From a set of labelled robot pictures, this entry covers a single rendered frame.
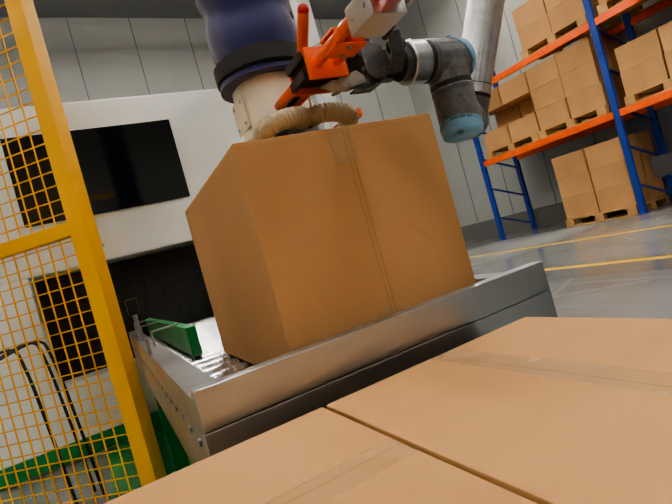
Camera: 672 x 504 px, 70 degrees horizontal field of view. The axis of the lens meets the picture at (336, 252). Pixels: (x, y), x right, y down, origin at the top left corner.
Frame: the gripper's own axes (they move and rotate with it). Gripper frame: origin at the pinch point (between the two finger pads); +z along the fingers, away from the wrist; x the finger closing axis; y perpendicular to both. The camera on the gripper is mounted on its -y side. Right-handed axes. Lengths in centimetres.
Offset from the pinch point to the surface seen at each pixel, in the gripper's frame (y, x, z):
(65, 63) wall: 880, 426, 3
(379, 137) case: -4.3, -16.0, -5.0
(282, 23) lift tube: 17.2, 17.6, -3.1
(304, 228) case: -3.8, -28.8, 14.1
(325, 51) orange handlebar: -7.0, -0.6, 2.9
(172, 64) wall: 892, 415, -189
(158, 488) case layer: -19, -53, 46
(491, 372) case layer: -30, -53, 6
